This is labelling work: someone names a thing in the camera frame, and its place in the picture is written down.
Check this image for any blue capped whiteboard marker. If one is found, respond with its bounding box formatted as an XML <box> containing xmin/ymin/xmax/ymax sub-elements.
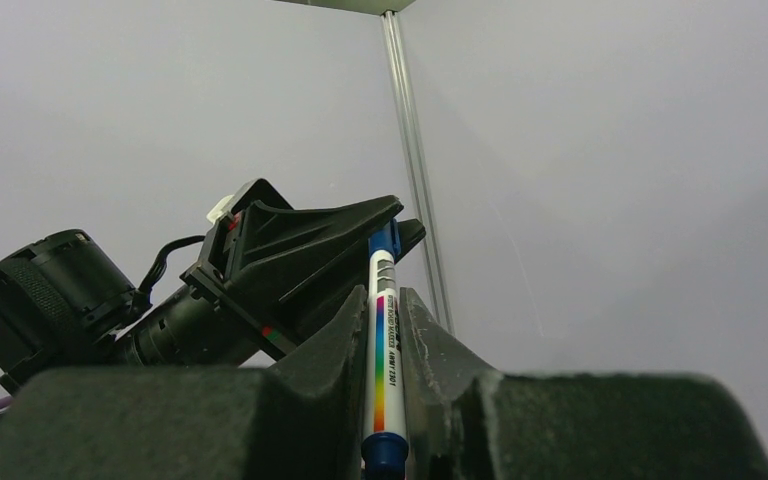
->
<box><xmin>361</xmin><ymin>249</ymin><xmax>409</xmax><ymax>479</ymax></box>

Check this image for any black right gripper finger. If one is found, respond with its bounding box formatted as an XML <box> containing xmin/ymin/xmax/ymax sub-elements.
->
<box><xmin>277</xmin><ymin>218</ymin><xmax>427</xmax><ymax>342</ymax></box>
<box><xmin>399</xmin><ymin>288</ymin><xmax>768</xmax><ymax>479</ymax></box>
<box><xmin>0</xmin><ymin>286</ymin><xmax>367</xmax><ymax>479</ymax></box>
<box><xmin>245</xmin><ymin>195</ymin><xmax>404</xmax><ymax>305</ymax></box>

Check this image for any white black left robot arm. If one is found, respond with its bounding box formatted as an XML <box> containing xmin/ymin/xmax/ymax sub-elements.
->
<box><xmin>0</xmin><ymin>179</ymin><xmax>426</xmax><ymax>393</ymax></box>

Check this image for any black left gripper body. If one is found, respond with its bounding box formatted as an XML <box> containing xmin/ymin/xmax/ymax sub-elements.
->
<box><xmin>181</xmin><ymin>179</ymin><xmax>298</xmax><ymax>359</ymax></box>

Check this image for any blue marker cap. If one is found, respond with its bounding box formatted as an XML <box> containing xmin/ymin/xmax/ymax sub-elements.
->
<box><xmin>368</xmin><ymin>219</ymin><xmax>401</xmax><ymax>260</ymax></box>

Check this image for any aluminium frame post left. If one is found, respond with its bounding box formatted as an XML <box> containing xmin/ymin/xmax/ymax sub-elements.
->
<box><xmin>381</xmin><ymin>10</ymin><xmax>455</xmax><ymax>334</ymax></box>

